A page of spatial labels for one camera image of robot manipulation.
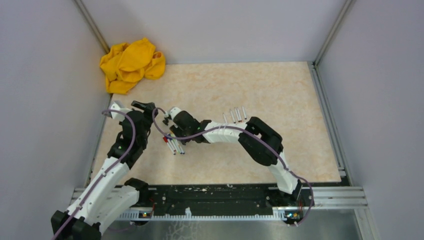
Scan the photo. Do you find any green cap marker pen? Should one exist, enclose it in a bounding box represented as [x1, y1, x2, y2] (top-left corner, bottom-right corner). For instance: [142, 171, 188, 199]
[172, 139, 184, 155]

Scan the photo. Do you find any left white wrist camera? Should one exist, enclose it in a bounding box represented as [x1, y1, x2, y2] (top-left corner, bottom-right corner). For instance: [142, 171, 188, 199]
[108, 100, 126, 122]

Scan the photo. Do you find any yellow crumpled cloth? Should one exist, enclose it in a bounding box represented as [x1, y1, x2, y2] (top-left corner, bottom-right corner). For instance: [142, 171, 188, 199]
[99, 37, 166, 95]

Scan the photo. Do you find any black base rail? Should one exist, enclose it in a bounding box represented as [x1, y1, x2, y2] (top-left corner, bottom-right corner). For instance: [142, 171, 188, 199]
[135, 183, 312, 217]

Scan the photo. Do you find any red cap marker pen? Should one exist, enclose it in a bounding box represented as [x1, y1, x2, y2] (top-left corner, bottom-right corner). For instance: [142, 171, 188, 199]
[235, 107, 243, 123]

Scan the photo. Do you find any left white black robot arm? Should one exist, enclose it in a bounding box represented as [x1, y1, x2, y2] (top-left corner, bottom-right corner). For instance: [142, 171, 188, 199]
[50, 101, 157, 240]

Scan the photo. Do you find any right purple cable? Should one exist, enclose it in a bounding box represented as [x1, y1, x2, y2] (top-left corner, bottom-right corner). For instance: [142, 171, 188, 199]
[151, 106, 316, 227]

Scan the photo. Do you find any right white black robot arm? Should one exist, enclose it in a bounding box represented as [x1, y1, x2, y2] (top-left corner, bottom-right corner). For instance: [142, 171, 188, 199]
[162, 107, 302, 206]

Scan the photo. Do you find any purple cable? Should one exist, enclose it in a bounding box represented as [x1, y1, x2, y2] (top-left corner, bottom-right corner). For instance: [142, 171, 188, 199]
[49, 109, 137, 240]
[151, 106, 316, 227]

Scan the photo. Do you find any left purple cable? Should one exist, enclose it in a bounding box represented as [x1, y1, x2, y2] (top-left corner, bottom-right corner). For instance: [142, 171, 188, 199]
[49, 109, 137, 240]

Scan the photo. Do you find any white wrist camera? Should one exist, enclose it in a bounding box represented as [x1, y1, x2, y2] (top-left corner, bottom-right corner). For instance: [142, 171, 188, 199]
[108, 100, 126, 122]
[165, 106, 182, 121]

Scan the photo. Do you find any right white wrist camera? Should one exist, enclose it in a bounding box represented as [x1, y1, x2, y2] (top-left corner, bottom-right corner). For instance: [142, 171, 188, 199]
[165, 106, 182, 121]

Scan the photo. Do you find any aluminium frame rail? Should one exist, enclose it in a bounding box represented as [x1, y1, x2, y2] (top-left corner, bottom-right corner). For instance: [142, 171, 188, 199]
[313, 186, 368, 210]

